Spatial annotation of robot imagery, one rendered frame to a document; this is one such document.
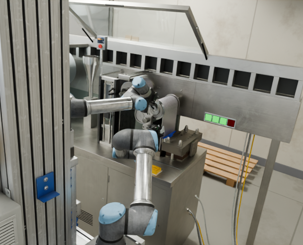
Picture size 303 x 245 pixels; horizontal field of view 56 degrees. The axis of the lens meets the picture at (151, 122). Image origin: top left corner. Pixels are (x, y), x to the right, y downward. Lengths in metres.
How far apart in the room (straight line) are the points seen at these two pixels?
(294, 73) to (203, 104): 0.67
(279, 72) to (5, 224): 1.78
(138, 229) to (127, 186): 0.80
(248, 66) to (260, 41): 2.10
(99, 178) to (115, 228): 0.96
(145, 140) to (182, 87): 0.94
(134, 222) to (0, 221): 0.55
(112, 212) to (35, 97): 0.61
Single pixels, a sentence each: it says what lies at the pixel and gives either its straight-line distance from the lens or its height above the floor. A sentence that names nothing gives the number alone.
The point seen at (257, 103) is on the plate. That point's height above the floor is 1.37.
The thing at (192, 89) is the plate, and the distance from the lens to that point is 2.29.
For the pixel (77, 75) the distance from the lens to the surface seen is 2.79.
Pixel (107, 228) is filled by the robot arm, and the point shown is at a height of 0.98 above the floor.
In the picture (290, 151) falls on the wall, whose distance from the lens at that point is 4.37.
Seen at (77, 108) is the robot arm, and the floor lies 1.40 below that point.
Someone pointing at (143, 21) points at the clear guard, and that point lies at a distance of 2.16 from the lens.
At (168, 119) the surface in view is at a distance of 2.17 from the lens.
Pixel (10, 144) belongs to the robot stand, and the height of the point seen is 1.44.
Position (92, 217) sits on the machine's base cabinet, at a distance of 2.52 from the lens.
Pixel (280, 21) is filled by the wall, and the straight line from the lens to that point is 4.18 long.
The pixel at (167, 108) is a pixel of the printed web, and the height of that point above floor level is 1.26.
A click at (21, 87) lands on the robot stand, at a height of 1.62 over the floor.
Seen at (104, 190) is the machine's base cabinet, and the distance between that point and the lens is 2.28.
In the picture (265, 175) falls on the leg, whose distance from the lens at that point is 2.50.
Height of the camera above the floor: 1.86
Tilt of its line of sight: 20 degrees down
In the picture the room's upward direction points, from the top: 5 degrees clockwise
